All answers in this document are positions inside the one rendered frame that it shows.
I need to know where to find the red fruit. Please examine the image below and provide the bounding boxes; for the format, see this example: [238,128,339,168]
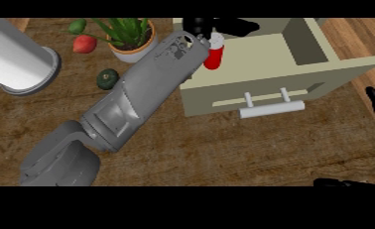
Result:
[73,34,98,55]

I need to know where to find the beige drawer front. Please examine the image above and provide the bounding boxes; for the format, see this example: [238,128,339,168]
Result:
[179,56,375,118]

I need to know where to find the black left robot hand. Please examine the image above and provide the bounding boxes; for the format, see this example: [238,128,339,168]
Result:
[182,18,262,41]

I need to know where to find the white cylindrical appliance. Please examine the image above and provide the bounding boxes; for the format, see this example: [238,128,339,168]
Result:
[0,18,64,97]

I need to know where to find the red can with white top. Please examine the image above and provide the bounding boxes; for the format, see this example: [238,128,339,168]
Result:
[203,32,228,71]

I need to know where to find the green fruit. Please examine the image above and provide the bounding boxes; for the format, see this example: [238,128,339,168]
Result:
[68,18,91,36]

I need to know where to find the pale grey drawer handle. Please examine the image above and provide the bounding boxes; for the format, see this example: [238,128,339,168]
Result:
[238,86,308,120]

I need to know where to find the beige open drawer box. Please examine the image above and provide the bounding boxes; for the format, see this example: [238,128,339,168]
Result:
[172,18,343,90]

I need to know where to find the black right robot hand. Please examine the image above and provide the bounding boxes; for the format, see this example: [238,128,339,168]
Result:
[312,177,375,187]

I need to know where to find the dark green round vegetable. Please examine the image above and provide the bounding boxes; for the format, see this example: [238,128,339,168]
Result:
[95,67,122,91]

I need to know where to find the potted green plant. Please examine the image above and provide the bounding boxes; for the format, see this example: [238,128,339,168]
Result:
[91,18,161,64]

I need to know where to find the black object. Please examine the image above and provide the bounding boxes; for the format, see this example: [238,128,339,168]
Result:
[365,86,375,110]

